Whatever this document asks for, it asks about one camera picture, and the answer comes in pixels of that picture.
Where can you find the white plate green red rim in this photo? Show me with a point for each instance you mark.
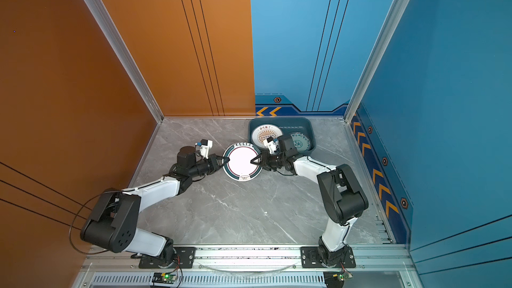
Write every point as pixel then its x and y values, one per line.
pixel 239 167

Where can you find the circuit board right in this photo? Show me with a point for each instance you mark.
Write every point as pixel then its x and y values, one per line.
pixel 336 279

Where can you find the large orange sunburst plate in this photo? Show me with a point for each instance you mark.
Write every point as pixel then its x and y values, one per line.
pixel 263 132

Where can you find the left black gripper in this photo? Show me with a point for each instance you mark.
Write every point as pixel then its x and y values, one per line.
pixel 213 162

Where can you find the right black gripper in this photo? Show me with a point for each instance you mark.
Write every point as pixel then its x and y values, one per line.
pixel 265 160

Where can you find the teal plastic bin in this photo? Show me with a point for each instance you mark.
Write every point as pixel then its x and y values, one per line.
pixel 288 125

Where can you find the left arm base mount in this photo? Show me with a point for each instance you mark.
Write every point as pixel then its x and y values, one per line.
pixel 181 256

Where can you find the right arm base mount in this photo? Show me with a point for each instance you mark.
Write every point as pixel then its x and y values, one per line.
pixel 310 256

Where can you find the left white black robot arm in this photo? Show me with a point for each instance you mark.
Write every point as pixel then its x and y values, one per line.
pixel 112 223

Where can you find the green circuit board left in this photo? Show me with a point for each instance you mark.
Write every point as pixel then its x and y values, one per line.
pixel 164 280

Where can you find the aluminium rail frame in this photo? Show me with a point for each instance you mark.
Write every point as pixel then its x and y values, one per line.
pixel 273 265

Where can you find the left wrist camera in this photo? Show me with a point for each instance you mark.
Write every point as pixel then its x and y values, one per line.
pixel 204 147

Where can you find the green patterned plate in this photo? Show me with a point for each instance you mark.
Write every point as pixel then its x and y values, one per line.
pixel 301 142

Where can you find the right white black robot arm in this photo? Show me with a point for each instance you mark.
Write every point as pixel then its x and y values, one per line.
pixel 343 199

